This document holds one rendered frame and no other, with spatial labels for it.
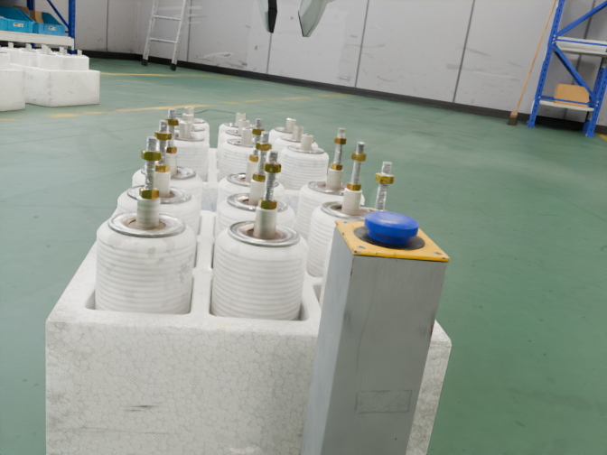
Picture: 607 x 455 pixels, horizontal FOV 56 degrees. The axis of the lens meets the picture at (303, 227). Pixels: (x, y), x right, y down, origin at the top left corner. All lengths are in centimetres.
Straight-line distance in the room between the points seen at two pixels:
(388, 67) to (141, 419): 668
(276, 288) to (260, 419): 13
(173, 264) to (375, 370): 23
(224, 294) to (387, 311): 22
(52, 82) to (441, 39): 483
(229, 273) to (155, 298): 7
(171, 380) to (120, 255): 13
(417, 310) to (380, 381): 6
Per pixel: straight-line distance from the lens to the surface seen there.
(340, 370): 43
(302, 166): 110
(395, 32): 713
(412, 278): 41
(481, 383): 92
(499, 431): 83
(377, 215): 42
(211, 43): 802
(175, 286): 58
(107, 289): 58
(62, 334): 57
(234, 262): 56
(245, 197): 72
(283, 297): 57
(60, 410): 61
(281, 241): 57
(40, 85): 323
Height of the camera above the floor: 44
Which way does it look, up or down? 17 degrees down
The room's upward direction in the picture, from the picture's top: 8 degrees clockwise
